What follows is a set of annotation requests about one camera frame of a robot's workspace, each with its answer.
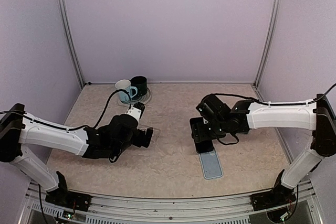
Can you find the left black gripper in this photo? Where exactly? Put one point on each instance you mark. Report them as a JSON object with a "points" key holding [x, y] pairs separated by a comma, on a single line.
{"points": [[139, 141]]}

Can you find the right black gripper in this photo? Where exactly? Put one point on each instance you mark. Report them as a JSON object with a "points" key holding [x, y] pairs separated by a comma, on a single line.
{"points": [[200, 134]]}

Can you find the clear phone case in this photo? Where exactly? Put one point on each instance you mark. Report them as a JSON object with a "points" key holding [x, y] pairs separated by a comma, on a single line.
{"points": [[150, 132]]}

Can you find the light blue phone case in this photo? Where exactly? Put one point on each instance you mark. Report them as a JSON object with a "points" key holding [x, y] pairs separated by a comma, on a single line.
{"points": [[211, 166]]}

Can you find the black phone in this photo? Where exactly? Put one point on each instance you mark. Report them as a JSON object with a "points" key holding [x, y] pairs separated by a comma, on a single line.
{"points": [[204, 147]]}

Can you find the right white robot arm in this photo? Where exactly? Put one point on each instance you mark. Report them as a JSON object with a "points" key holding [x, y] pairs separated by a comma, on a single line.
{"points": [[217, 120]]}

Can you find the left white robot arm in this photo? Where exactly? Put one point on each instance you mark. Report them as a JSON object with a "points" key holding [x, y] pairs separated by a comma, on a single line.
{"points": [[20, 129]]}

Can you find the light blue mug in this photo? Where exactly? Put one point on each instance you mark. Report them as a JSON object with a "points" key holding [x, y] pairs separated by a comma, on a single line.
{"points": [[128, 91]]}

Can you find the grey patterned saucer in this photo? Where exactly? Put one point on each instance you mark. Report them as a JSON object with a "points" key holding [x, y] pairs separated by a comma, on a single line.
{"points": [[143, 99]]}

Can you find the black mug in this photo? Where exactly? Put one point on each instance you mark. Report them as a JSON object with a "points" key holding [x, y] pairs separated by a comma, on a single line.
{"points": [[140, 82]]}

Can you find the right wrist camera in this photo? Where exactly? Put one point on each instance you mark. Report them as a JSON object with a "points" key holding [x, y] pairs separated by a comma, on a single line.
{"points": [[211, 108]]}

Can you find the front aluminium rail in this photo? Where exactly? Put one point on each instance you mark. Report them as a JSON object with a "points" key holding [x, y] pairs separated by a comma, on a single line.
{"points": [[236, 208]]}

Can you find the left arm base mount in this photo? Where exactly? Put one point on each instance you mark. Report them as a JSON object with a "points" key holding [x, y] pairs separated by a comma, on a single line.
{"points": [[63, 197]]}

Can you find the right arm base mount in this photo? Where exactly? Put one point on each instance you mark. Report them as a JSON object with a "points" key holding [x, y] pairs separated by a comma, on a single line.
{"points": [[277, 196]]}

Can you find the right aluminium frame post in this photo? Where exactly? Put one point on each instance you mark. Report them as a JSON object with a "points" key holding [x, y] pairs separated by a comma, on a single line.
{"points": [[268, 42]]}

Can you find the aluminium frame post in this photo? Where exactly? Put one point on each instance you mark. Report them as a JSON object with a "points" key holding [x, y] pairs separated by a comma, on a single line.
{"points": [[268, 42], [70, 43]]}

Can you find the left aluminium frame post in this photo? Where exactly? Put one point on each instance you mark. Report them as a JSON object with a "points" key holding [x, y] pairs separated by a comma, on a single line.
{"points": [[70, 43]]}

